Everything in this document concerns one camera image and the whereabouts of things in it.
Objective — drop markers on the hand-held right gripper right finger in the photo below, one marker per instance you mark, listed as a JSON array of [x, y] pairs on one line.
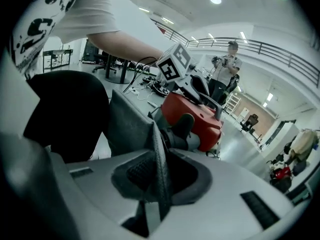
[[225, 199]]

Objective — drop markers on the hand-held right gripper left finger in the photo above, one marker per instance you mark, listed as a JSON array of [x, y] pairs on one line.
[[82, 196]]

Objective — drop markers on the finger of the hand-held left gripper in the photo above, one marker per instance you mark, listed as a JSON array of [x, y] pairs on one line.
[[187, 91], [201, 86]]

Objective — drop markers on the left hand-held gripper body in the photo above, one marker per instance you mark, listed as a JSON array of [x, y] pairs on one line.
[[172, 64]]

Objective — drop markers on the red vacuum cleaner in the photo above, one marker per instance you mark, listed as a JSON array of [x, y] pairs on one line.
[[200, 124]]

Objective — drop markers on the grey cloth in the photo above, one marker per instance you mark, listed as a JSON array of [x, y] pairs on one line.
[[132, 131]]

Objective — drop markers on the person's left forearm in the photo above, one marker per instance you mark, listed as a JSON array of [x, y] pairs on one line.
[[125, 46]]

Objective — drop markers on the black round floor device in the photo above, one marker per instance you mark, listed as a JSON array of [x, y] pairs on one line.
[[160, 89], [149, 79]]

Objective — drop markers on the white shelf rack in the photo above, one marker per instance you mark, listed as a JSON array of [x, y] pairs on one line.
[[232, 104]]

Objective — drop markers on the white marker pen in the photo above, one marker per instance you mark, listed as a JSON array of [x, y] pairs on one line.
[[152, 104]]

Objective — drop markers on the white power strip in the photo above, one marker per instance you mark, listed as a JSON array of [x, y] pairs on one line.
[[135, 91]]

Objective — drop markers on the black office chair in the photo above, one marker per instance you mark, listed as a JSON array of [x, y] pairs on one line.
[[101, 62], [250, 122]]

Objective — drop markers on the black balcony railing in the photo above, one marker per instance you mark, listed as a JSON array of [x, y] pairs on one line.
[[262, 47]]

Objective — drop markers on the black cabinet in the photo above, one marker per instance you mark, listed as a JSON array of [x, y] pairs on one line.
[[90, 51]]

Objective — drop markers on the person's black trousers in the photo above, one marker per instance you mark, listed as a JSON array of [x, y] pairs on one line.
[[67, 114]]

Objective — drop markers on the white cabinet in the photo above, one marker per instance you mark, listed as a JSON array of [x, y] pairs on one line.
[[282, 134]]

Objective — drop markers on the black framed work table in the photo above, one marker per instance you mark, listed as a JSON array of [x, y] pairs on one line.
[[57, 59]]

